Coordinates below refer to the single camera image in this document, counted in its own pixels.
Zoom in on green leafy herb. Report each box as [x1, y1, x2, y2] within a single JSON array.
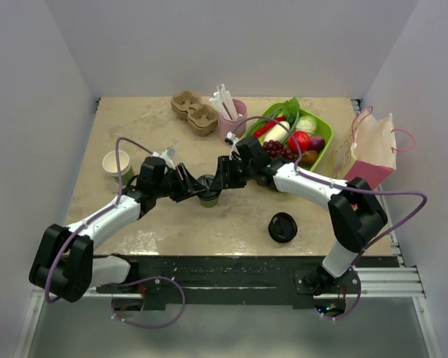
[[281, 98, 300, 125]]

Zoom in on pink paper gift bag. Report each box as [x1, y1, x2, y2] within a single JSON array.
[[329, 106, 417, 189]]

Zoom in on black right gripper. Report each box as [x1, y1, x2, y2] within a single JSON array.
[[212, 155, 256, 189]]

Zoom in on red apple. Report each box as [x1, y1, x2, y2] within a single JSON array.
[[287, 131, 311, 153]]

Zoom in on white wrapped straws bundle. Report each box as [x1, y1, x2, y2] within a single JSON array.
[[209, 84, 243, 121]]

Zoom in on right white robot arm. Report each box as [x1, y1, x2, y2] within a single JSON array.
[[210, 137, 388, 293]]

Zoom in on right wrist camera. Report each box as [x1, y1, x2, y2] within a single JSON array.
[[224, 131, 241, 151]]

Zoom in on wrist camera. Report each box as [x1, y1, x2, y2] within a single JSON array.
[[160, 147, 175, 161], [224, 131, 241, 151]]

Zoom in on long green beans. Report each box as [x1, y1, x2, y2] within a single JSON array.
[[243, 111, 300, 145]]

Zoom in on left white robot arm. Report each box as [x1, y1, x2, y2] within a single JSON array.
[[28, 157, 206, 303]]

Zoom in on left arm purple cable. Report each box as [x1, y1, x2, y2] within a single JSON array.
[[43, 137, 161, 304]]

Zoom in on red chili pepper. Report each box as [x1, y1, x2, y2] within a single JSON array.
[[254, 116, 285, 138]]

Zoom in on purple grape bunch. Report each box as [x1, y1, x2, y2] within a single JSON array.
[[262, 140, 297, 162]]

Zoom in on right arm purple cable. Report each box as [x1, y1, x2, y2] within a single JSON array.
[[229, 116, 429, 268]]

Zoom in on green paper coffee cup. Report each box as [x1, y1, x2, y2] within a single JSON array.
[[199, 197, 219, 208]]

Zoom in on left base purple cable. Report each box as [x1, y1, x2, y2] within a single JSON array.
[[111, 276, 187, 330]]

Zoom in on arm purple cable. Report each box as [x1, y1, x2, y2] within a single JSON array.
[[229, 116, 429, 268], [43, 137, 161, 304]]

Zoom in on purple onion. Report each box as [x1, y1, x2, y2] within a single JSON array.
[[308, 136, 326, 152]]

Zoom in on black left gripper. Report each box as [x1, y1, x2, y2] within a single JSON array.
[[154, 163, 205, 204]]

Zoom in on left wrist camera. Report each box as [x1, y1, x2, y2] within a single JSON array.
[[160, 147, 175, 161]]

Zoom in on green cabbage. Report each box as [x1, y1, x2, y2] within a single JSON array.
[[295, 116, 318, 136]]

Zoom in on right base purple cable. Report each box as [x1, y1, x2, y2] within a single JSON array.
[[319, 274, 364, 321]]

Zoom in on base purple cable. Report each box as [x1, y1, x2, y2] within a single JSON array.
[[111, 276, 187, 330], [319, 274, 364, 321]]

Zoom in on stack of cardboard cup carriers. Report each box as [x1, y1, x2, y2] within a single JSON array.
[[170, 90, 219, 136]]

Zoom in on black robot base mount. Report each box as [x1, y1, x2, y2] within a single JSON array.
[[97, 255, 360, 310]]

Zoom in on black coffee cup lid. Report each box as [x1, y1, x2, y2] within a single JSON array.
[[197, 175, 221, 201]]

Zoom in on green plastic tray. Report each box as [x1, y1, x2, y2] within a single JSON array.
[[241, 101, 334, 172]]

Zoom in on white radish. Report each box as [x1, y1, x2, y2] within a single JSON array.
[[264, 121, 290, 142]]

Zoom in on pink straw holder cup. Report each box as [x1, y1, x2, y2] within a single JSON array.
[[218, 98, 248, 141]]

